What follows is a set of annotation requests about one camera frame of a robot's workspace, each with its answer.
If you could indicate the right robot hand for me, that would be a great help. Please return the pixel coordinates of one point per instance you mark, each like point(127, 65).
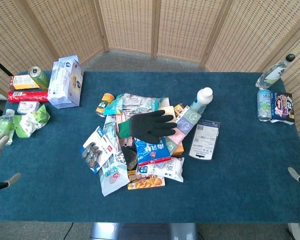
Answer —
point(298, 175)

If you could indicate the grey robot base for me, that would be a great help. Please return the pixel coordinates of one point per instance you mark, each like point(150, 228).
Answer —
point(145, 231)

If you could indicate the black glove with green cuff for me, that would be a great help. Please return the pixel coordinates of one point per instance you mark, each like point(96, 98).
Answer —
point(150, 125)

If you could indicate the small green label water bottle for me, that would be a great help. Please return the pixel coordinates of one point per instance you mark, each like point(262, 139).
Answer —
point(5, 126)

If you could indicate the green and white snack bag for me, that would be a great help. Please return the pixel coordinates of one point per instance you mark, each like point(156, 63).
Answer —
point(31, 122)

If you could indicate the small white tin box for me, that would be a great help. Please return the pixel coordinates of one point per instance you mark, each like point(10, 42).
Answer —
point(27, 107)

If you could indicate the red cylindrical snack pack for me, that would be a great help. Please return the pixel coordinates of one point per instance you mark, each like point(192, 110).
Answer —
point(27, 96)

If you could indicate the brown and yellow drink carton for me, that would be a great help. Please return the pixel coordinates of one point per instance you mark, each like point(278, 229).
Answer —
point(22, 82)

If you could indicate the dark purple snack pack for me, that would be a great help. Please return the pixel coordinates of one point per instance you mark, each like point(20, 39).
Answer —
point(282, 108)

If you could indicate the light blue drink can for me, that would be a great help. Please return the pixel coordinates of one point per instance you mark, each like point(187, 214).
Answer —
point(263, 105)

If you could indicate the green drink can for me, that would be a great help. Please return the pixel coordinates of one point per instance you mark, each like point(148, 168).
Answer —
point(40, 78)

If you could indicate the white and blue tissue pack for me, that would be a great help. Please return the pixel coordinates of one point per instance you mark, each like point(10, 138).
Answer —
point(66, 85)

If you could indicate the white flat box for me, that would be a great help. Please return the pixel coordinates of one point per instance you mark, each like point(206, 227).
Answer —
point(205, 140)

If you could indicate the clear bottle with black cap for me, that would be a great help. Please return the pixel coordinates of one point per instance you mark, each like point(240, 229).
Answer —
point(273, 73)

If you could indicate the orange label can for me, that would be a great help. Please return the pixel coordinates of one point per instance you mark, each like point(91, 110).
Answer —
point(103, 104)

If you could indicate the white blue wet wipe pouch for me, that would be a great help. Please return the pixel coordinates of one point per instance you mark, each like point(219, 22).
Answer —
point(113, 175)

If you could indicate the white milk bottle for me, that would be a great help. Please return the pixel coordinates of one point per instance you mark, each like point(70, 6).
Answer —
point(202, 99)

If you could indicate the pastel patterned tissue packs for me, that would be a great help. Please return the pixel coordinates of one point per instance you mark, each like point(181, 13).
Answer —
point(185, 122)

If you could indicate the white salt bag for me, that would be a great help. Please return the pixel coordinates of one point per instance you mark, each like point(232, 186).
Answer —
point(167, 170)

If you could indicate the teal sealed pouch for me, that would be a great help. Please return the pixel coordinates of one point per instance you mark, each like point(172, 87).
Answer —
point(135, 101)

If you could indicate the blue table cloth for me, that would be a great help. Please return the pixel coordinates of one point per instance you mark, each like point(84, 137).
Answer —
point(150, 195)

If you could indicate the blue snack bag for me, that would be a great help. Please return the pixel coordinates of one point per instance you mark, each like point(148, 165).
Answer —
point(150, 150)

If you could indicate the orange curry box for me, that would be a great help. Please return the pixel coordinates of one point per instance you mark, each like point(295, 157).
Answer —
point(145, 183)

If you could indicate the woven bamboo folding screen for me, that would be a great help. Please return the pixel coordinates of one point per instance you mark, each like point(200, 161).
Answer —
point(150, 27)

